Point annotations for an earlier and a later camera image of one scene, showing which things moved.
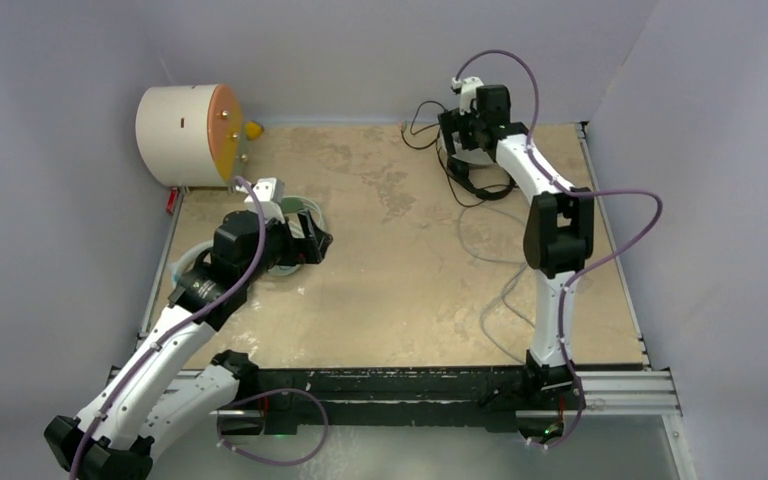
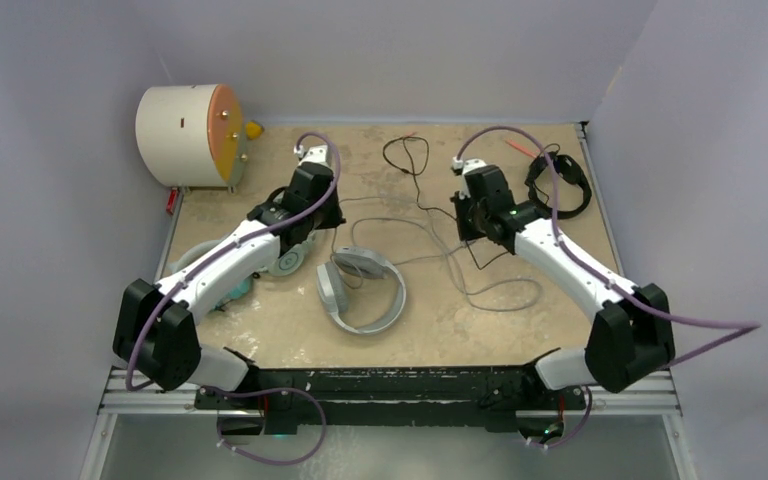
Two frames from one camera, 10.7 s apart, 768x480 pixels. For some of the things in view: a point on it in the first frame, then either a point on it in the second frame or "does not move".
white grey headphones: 474,157 -> 360,262
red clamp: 172,200 does not move
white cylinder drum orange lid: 189,135 does not move
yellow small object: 253,130 does not move
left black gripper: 300,250 -> 333,219
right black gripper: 452,122 -> 466,232
